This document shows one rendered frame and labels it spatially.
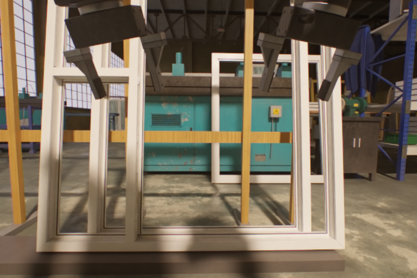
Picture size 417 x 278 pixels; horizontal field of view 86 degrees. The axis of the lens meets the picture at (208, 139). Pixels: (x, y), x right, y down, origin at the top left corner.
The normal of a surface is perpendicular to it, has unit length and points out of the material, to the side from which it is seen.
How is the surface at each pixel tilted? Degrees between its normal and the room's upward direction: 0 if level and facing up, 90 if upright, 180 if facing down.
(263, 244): 82
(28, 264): 90
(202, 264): 90
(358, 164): 90
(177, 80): 90
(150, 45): 114
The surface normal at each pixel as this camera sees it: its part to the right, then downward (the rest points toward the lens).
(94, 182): 0.03, -0.06
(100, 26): -0.11, 0.47
